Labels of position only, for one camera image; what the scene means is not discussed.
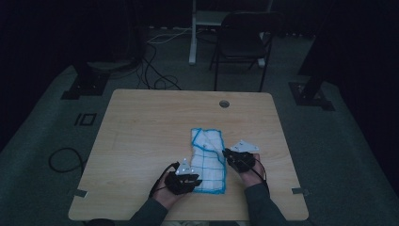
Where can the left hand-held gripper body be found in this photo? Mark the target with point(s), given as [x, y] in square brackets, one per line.
[182, 180]

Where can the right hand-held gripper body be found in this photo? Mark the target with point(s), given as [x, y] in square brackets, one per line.
[243, 157]

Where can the white cloth with blue grid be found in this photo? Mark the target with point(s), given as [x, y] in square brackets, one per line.
[208, 163]

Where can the person's right hand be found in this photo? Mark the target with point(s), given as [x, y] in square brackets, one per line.
[254, 175]

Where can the person's left hand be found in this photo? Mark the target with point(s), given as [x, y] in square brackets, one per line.
[164, 194]

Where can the grey tape strip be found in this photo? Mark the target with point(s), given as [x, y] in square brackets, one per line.
[300, 191]
[80, 193]

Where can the black stand with square base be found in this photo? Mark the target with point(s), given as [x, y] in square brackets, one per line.
[309, 92]
[89, 84]

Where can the black folding chair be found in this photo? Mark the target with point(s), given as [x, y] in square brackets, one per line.
[241, 44]

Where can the round grey stand base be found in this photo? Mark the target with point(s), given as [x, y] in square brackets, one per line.
[109, 65]

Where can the white desk frame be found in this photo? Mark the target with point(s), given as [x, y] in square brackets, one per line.
[194, 37]

